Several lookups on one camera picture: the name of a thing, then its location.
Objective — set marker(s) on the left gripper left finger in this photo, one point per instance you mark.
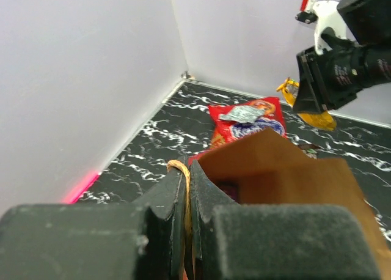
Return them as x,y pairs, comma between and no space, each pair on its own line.
142,239

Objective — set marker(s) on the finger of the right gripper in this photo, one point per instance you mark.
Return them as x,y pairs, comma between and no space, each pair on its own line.
310,97

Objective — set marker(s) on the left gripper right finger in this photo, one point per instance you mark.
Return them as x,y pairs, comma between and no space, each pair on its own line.
274,241

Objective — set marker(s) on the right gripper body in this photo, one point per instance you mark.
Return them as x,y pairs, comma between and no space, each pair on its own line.
345,71

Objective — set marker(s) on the yellow M&M's packet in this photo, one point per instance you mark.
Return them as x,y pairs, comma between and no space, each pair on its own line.
324,121

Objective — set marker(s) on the purple brown chocolate bar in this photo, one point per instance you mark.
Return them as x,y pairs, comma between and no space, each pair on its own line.
310,150

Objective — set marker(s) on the red paper bag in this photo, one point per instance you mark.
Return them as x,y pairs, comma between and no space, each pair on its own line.
265,168

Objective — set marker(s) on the red candy bag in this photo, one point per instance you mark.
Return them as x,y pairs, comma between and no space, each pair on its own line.
237,121

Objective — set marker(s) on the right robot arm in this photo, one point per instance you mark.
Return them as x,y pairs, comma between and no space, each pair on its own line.
368,23

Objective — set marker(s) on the pink tape strip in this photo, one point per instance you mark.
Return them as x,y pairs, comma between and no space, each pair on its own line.
82,186

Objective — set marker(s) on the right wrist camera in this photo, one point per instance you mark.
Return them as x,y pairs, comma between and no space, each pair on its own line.
327,21

